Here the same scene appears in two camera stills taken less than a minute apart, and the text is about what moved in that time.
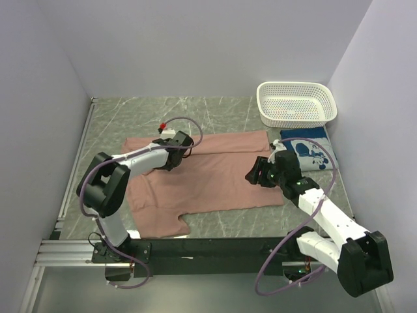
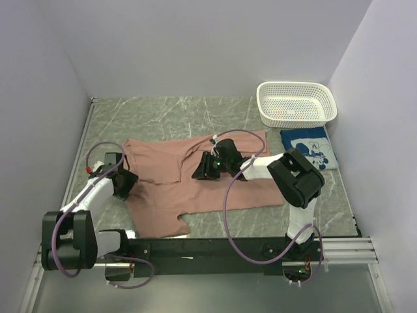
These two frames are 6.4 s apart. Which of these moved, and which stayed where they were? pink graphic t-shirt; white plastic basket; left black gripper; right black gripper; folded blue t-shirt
Moved: right black gripper; left black gripper
Stayed: pink graphic t-shirt; folded blue t-shirt; white plastic basket
